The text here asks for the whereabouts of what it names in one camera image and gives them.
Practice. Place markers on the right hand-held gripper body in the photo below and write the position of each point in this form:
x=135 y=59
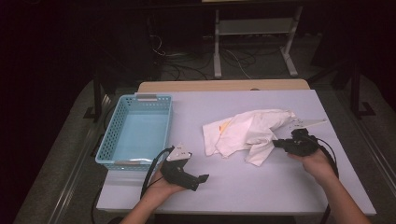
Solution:
x=305 y=143

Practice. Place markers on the person's right hand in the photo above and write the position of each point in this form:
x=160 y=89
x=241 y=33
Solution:
x=319 y=168

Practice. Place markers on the light blue plastic basket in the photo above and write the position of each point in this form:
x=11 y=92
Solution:
x=140 y=133

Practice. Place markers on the metal floor rail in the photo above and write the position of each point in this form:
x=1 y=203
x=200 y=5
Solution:
x=73 y=180
x=376 y=155

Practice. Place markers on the white shirt with chick print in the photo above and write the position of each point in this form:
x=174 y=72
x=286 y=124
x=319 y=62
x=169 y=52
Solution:
x=249 y=130

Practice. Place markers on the wooden table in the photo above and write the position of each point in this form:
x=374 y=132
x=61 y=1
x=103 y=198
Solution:
x=218 y=85

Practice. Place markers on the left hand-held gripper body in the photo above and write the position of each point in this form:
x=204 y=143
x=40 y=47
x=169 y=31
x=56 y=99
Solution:
x=169 y=171

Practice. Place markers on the white metal desk frame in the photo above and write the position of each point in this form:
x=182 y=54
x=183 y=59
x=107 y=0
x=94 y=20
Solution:
x=218 y=46

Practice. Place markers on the black metal stand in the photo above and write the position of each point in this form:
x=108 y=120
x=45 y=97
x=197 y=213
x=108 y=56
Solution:
x=97 y=93
x=355 y=90

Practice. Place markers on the person's left hand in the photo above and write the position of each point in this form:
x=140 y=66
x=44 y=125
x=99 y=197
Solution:
x=160 y=188

